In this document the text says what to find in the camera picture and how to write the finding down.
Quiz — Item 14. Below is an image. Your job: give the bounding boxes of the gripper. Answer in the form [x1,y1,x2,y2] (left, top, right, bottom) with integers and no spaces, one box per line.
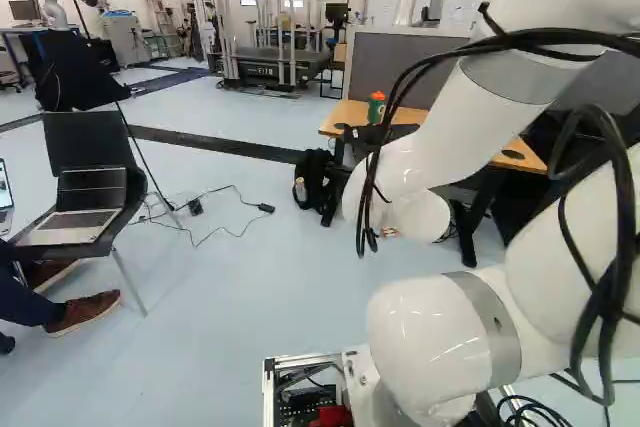
[341,123,389,149]

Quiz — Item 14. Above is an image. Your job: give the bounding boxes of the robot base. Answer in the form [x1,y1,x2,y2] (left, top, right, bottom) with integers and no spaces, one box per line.
[262,347,571,427]

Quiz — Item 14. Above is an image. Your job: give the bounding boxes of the green bottle with orange cap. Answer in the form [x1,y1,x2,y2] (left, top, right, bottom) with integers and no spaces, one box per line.
[367,90,388,126]

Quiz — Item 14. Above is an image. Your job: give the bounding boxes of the wooden table with black legs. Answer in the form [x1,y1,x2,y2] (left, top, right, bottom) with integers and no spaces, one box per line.
[318,98,551,269]

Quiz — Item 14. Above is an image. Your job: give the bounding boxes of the black backpack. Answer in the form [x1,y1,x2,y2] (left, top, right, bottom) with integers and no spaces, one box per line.
[292,147,342,228]

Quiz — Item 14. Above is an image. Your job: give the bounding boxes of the grey partition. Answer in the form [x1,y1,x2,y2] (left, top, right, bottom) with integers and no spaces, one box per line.
[347,29,474,111]

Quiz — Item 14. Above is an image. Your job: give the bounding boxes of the black chair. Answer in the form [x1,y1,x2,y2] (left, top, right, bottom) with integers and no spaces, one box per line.
[13,109,184,319]

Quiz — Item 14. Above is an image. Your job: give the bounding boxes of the silver laptop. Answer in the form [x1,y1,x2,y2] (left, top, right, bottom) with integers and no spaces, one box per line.
[30,166,128,247]

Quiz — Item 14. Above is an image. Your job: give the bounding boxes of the black cloth on stand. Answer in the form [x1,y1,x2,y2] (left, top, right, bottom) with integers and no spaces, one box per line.
[21,29,133,114]

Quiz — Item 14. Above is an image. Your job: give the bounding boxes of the person's legs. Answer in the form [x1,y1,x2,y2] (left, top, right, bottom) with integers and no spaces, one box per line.
[0,238,123,356]

